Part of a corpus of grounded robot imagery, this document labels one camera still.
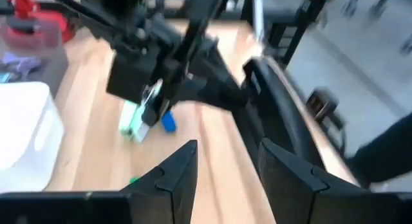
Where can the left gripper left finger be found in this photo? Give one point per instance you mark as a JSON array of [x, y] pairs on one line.
[[174, 192]]

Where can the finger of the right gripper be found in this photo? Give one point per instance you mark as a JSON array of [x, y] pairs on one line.
[[225, 97], [215, 63]]

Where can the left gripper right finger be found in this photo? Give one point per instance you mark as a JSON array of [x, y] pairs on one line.
[[299, 198]]

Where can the green mini stapler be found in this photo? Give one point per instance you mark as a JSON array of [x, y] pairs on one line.
[[134, 180]]

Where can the mint green stapler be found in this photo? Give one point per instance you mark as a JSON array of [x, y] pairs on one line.
[[130, 121]]

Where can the blue mini stapler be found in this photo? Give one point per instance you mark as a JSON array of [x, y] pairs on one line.
[[169, 122]]

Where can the lavender staple remover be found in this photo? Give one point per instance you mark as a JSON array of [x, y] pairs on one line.
[[19, 61]]

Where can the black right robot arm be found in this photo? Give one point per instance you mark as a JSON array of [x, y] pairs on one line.
[[122, 5]]

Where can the smoky translucent storage bin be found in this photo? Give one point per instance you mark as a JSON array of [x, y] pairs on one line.
[[56, 69]]

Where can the black wheeled base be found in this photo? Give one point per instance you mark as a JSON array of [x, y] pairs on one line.
[[322, 101]]

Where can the white storage bin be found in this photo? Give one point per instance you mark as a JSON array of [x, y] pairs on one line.
[[25, 127]]

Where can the black table frame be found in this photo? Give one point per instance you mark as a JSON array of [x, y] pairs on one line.
[[291, 40]]

